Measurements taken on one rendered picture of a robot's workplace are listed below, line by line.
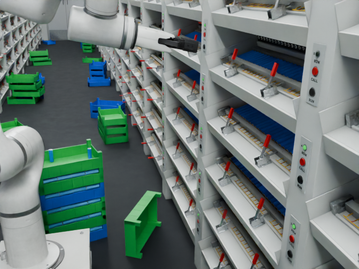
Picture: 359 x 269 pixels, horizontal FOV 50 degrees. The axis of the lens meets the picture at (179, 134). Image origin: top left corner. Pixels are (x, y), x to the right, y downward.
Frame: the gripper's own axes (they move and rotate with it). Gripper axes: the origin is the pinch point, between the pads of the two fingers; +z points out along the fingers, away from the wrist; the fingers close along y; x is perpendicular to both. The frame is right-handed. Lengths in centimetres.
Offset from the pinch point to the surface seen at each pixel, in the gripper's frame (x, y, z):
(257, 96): -9.3, 10.1, 18.9
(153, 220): -100, -77, 24
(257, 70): -3.8, -3.7, 24.1
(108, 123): -85, -201, 9
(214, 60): -5.2, -29.6, 20.1
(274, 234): -46, 19, 30
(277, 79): -4.1, 8.9, 24.1
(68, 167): -68, -67, -24
